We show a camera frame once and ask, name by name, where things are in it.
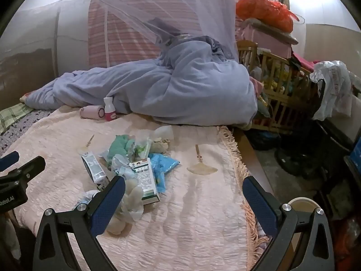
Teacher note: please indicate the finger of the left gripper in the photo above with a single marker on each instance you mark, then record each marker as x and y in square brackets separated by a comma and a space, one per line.
[26, 172]
[8, 160]

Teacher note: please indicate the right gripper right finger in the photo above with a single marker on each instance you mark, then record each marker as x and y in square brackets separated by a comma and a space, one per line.
[299, 240]

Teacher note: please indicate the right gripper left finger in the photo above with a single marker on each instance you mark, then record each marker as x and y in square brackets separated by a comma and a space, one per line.
[53, 250]

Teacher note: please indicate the grey white tube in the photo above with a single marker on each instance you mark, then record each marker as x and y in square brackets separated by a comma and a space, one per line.
[95, 170]

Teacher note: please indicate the clear plastic wrapper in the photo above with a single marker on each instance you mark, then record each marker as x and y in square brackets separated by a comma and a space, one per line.
[120, 166]

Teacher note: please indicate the green white carton box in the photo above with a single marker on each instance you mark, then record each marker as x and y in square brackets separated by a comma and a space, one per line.
[146, 180]

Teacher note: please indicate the green fluffy cloth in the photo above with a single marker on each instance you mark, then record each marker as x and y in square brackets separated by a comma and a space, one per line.
[123, 145]

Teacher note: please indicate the blue snack bag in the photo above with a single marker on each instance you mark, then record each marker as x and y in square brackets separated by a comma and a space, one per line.
[161, 166]

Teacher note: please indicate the cream trash bucket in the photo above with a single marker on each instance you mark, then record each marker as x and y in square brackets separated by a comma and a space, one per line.
[303, 204]

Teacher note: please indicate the green plaid cloth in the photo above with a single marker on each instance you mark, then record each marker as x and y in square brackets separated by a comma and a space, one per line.
[13, 114]

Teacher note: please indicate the pink roll pouch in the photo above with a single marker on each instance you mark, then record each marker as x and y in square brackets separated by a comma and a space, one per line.
[95, 112]

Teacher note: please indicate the white pink bottle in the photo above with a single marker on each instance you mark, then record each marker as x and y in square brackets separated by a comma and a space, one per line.
[110, 110]

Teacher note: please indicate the pink textured bedspread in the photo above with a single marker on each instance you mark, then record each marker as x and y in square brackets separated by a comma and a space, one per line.
[202, 221]

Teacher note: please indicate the beige crumpled cloth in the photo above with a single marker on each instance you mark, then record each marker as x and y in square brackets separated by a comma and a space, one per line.
[159, 146]

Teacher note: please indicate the white plastic bag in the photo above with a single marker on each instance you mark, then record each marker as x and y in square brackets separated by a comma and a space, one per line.
[337, 95]

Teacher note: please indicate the wooden baby crib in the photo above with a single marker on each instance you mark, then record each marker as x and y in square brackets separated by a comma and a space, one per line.
[286, 88]

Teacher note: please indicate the light blue duvet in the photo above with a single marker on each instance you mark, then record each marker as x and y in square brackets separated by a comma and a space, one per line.
[194, 81]

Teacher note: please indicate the white mosquito net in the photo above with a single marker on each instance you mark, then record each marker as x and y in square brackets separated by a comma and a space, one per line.
[130, 30]

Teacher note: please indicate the red mesh bag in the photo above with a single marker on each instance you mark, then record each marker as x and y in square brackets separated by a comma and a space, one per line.
[272, 13]

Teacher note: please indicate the brown wooden bed frame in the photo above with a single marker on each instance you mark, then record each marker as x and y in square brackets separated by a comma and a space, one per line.
[250, 159]

